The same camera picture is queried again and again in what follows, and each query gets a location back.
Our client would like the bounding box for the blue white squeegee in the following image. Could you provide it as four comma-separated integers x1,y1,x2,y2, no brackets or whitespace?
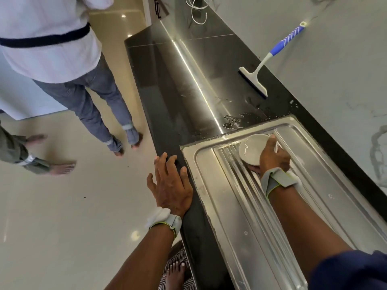
238,21,308,97

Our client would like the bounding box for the stainless steel sink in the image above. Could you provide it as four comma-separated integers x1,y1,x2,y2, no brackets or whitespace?
181,115,387,290

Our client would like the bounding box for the person's left hand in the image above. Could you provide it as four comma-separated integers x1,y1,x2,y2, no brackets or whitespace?
146,153,194,218

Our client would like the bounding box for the person's right hand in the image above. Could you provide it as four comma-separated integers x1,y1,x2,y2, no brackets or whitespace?
247,135,292,176

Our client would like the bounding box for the striped floor mat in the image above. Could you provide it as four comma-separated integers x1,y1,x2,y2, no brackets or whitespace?
158,241,197,290

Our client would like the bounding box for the person's right forearm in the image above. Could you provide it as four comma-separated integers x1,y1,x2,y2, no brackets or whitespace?
269,185,354,278

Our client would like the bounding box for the white bowl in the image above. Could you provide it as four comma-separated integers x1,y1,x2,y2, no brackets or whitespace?
238,133,280,167

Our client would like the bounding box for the white cable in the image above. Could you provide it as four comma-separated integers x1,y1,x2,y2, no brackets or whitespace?
184,0,209,25

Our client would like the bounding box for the white cabinet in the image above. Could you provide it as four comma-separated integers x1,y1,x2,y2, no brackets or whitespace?
0,54,67,121

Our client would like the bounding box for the white left wrist tracker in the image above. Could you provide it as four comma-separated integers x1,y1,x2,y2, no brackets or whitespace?
145,206,183,239

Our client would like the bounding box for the person's left forearm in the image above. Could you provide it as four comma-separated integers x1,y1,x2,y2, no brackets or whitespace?
104,225,176,290

